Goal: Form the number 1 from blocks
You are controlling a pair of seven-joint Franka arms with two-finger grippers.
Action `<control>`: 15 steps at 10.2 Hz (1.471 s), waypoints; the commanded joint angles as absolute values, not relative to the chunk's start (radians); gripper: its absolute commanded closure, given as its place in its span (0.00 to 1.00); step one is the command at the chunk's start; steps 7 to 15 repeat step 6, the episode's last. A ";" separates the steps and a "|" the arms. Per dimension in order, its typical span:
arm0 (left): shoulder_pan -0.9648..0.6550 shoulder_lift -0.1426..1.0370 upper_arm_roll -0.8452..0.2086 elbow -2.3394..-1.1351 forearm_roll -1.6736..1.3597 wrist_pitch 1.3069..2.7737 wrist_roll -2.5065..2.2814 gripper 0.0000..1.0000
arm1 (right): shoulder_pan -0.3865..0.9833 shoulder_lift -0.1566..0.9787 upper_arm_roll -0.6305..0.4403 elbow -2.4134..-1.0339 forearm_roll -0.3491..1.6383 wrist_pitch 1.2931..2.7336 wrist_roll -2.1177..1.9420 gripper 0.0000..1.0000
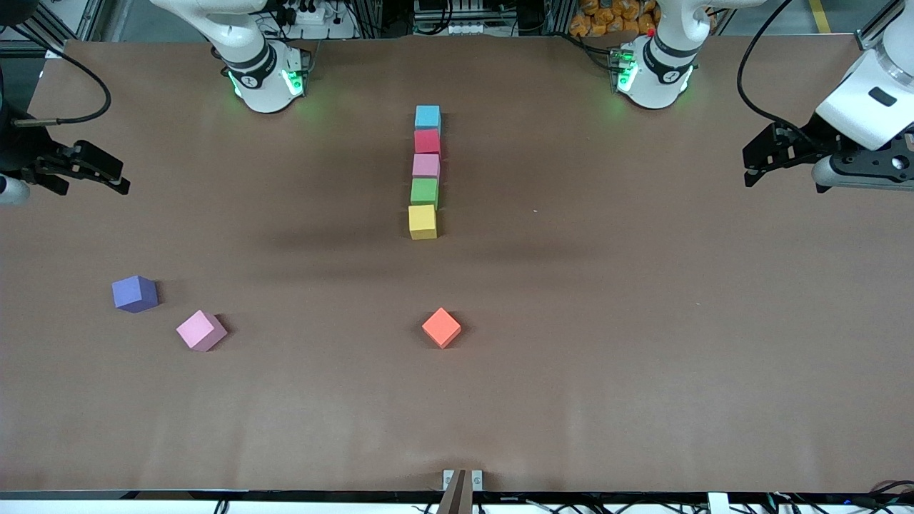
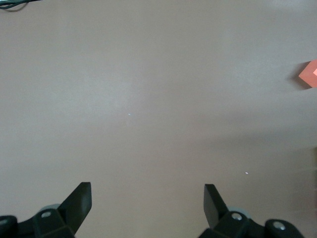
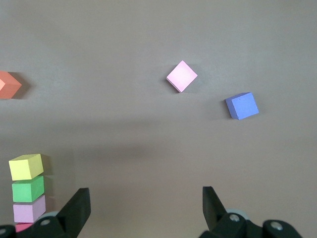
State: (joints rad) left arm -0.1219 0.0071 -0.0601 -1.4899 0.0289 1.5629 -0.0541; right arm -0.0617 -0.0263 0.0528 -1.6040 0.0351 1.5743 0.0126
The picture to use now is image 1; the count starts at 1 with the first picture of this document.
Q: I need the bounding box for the purple foam cube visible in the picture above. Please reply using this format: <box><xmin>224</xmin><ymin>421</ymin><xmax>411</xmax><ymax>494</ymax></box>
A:
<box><xmin>111</xmin><ymin>275</ymin><xmax>159</xmax><ymax>314</ymax></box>

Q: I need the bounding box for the white equipment rack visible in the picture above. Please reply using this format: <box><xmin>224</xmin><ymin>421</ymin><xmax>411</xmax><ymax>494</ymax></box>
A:
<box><xmin>413</xmin><ymin>0</ymin><xmax>518</xmax><ymax>36</ymax></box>

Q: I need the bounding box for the aluminium frame profile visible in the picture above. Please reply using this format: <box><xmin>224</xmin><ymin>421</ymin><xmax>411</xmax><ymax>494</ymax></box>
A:
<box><xmin>859</xmin><ymin>0</ymin><xmax>914</xmax><ymax>51</ymax></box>
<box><xmin>29</xmin><ymin>0</ymin><xmax>119</xmax><ymax>59</ymax></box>

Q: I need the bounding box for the white power strip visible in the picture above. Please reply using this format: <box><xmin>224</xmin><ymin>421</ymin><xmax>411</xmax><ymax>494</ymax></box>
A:
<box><xmin>275</xmin><ymin>0</ymin><xmax>328</xmax><ymax>26</ymax></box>

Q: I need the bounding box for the brown tapered bar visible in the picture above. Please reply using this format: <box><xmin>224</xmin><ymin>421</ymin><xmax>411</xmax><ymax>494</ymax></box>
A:
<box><xmin>436</xmin><ymin>469</ymin><xmax>473</xmax><ymax>514</ymax></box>

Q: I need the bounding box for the bag of orange items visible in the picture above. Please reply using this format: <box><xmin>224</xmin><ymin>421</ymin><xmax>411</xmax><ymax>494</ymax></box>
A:
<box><xmin>569</xmin><ymin>0</ymin><xmax>659</xmax><ymax>39</ymax></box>

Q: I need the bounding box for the black floor cable bundle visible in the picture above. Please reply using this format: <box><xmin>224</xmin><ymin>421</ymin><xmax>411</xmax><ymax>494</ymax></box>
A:
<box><xmin>764</xmin><ymin>482</ymin><xmax>914</xmax><ymax>514</ymax></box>

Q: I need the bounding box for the brown table mat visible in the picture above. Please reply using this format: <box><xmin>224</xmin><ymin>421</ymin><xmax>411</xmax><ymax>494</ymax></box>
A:
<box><xmin>0</xmin><ymin>34</ymin><xmax>914</xmax><ymax>495</ymax></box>

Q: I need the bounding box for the orange foam cube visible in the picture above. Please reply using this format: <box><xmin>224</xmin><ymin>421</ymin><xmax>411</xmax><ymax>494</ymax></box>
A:
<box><xmin>421</xmin><ymin>307</ymin><xmax>463</xmax><ymax>350</ymax></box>

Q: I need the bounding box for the black table edge strip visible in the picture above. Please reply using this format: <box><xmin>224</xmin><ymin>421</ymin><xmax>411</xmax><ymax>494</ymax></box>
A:
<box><xmin>0</xmin><ymin>489</ymin><xmax>914</xmax><ymax>502</ymax></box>

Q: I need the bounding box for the yellow foam cube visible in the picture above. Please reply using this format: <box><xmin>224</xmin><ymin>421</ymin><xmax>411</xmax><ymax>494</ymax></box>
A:
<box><xmin>408</xmin><ymin>205</ymin><xmax>438</xmax><ymax>241</ymax></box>

